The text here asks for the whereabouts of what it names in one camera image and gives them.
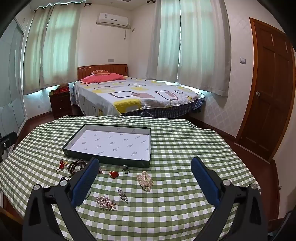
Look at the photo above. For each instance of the wooden bed headboard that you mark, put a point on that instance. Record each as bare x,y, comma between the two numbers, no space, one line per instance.
101,67

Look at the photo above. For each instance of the dark wooden nightstand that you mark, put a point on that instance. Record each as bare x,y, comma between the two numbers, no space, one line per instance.
60,104

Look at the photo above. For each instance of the wall light switch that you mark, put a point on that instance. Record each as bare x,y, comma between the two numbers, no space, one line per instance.
242,60

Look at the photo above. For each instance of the curtain rod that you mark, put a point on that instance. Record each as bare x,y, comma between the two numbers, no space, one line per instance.
69,4

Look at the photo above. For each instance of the metal door knob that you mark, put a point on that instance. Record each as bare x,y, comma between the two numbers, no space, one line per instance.
257,93

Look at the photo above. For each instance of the brown wooden door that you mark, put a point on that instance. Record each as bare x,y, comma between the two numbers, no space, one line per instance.
270,92

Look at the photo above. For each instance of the red box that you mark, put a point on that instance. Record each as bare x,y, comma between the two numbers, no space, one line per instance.
63,90

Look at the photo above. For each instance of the pale jade bangle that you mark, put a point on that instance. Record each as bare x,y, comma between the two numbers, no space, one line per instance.
88,195

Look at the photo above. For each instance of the rhinestone hair clip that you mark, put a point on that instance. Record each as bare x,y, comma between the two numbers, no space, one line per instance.
122,195

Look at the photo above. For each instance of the white air conditioner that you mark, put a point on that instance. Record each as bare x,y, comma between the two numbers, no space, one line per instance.
113,19

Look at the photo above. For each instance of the dark green shallow box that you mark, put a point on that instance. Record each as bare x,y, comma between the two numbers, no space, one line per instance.
111,141

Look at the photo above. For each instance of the pink pillow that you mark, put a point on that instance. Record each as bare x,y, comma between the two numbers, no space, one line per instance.
104,77

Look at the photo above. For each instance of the small red knot gold charm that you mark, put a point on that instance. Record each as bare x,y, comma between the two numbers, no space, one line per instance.
113,173

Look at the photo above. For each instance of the yellow green box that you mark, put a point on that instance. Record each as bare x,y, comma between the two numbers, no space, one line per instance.
53,92

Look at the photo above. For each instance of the red knot gold ingot charm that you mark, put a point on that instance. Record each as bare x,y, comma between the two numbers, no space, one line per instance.
61,165

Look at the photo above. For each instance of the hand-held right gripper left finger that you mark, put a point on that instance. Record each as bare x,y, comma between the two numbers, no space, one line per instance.
84,183

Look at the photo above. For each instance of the green checkered tablecloth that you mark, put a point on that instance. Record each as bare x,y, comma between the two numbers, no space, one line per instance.
173,197

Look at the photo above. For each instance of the gold crystal brooch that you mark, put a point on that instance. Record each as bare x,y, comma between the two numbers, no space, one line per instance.
106,202

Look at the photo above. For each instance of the patterned white bedsheet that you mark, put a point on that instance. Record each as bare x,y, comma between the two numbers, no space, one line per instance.
138,95

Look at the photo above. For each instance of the pale green curtain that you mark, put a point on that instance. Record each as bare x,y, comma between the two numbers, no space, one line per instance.
34,58
203,51
60,51
164,41

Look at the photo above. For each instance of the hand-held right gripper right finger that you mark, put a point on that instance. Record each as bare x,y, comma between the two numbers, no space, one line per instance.
204,183

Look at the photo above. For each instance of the blue plaid bed skirt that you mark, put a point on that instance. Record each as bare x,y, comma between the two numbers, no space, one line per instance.
161,110

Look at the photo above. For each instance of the brown plush toy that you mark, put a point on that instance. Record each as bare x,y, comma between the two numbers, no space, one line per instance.
63,86

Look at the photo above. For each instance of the brown embroidered cushion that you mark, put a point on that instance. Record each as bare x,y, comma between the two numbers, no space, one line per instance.
100,72

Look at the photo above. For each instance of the glass wardrobe door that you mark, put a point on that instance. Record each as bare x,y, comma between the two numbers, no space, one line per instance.
11,81

